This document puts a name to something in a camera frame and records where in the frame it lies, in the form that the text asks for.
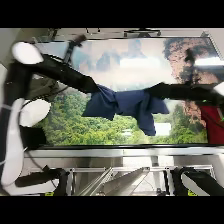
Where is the navy blue shirt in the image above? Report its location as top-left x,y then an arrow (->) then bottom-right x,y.
81,84 -> 170,137

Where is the red garment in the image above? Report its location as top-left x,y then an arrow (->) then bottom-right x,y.
199,105 -> 224,145

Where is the silver frame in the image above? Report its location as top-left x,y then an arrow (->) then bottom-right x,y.
19,147 -> 224,197

